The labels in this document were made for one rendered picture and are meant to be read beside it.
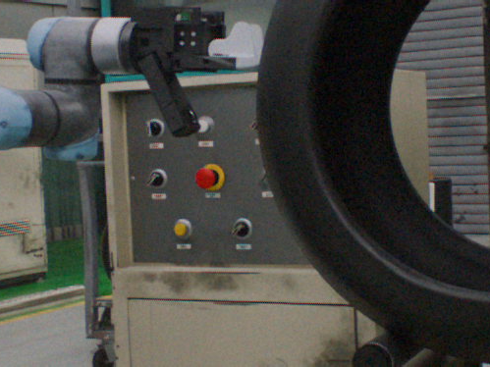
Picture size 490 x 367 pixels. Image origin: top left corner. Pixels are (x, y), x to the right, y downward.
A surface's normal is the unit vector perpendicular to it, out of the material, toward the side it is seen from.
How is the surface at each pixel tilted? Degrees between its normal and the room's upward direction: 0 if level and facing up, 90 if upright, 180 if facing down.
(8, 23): 90
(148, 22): 90
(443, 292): 100
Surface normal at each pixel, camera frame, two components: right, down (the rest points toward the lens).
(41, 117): 0.89, -0.01
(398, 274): -0.49, 0.23
